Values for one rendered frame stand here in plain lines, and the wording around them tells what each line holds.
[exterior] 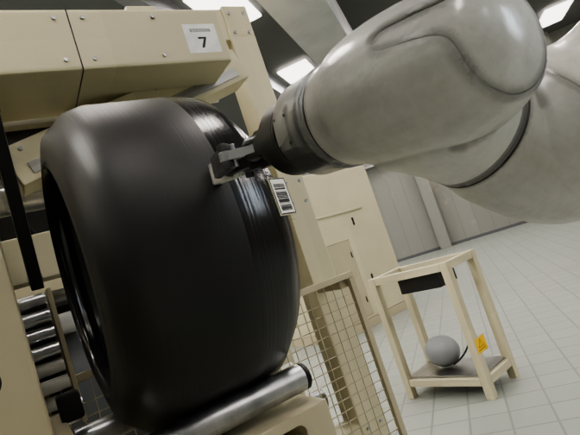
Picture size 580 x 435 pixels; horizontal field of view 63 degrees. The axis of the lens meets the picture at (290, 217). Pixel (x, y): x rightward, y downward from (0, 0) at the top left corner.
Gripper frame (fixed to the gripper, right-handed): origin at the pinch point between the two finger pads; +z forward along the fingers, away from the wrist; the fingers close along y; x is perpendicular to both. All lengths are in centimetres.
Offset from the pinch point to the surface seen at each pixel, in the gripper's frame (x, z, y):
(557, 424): 135, 74, -164
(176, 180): -0.2, 4.0, 5.4
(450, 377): 133, 146, -177
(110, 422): 37, 38, 17
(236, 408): 34.0, 10.2, 3.1
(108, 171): -3.3, 6.2, 13.0
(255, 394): 33.4, 10.6, -0.5
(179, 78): -32, 62, -23
